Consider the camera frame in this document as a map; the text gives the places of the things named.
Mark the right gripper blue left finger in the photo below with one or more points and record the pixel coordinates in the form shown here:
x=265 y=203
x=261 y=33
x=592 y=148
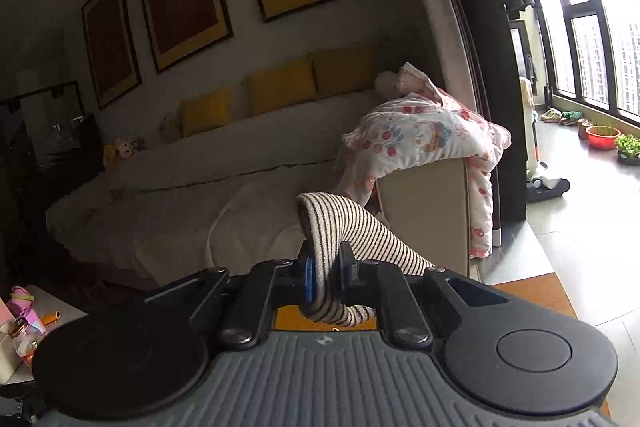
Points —
x=256 y=297

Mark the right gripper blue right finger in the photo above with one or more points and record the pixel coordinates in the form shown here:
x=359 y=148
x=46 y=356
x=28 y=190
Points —
x=382 y=286

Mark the beige covered sofa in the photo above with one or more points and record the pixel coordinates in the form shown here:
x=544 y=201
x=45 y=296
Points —
x=228 y=197

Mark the floral pink white blanket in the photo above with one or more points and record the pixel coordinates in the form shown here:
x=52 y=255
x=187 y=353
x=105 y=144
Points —
x=419 y=124

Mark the left yellow cushion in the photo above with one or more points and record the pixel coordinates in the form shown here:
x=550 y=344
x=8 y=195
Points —
x=206 y=112

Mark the yellow cushion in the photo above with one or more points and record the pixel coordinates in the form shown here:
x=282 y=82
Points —
x=274 y=88
x=206 y=112
x=345 y=70

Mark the middle yellow cushion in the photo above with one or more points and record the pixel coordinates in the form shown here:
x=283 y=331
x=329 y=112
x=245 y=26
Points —
x=274 y=88

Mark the white pink plush toy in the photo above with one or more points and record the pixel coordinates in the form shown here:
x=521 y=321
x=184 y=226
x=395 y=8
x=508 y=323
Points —
x=124 y=148

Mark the yellow plush toy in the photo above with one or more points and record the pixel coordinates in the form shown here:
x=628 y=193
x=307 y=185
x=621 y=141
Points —
x=111 y=159

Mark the right yellow cushion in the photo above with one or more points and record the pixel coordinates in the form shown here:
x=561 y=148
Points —
x=345 y=70

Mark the green slippers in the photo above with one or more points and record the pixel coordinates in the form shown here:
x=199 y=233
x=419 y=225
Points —
x=555 y=116

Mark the glass fish tank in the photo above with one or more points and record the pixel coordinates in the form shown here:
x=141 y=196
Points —
x=59 y=129

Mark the red plastic basin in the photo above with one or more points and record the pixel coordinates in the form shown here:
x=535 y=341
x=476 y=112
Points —
x=602 y=137

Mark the black tray with greens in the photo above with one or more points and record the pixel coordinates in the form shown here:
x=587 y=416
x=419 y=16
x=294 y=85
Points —
x=628 y=150

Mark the left framed red picture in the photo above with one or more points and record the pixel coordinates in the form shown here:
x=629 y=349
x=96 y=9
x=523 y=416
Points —
x=112 y=57

